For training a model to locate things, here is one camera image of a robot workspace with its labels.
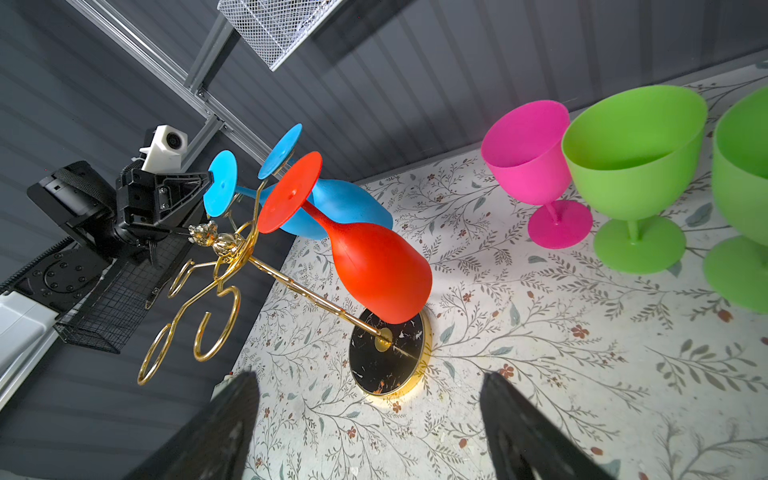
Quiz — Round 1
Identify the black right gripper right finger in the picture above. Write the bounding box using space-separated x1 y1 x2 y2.
479 372 611 480

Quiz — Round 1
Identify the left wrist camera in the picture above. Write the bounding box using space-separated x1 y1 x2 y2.
139 125 189 174

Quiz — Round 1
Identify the floral table mat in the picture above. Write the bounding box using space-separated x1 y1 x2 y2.
234 146 767 479

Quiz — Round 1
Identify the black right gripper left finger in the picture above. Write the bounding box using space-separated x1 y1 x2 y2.
126 372 260 479

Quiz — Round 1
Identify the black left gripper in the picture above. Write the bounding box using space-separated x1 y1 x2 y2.
89 161 213 258

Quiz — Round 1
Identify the magenta wine glass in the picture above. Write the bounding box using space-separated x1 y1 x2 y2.
481 100 593 250

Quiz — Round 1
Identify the black wire basket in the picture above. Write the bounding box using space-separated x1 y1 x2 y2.
54 236 191 354

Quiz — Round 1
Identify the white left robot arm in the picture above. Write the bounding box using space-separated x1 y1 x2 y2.
1 159 213 354

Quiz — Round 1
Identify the blue wine glass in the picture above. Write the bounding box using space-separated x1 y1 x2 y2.
258 123 303 180
203 150 394 240

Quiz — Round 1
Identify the white wire mesh basket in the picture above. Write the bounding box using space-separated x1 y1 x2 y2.
217 0 344 72

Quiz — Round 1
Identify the red wine glass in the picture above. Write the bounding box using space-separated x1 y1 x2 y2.
258 152 433 324

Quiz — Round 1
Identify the green wine glass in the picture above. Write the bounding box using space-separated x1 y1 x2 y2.
562 85 708 275
703 87 767 314

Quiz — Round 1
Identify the gold wine glass rack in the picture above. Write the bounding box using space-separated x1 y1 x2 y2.
136 179 433 400

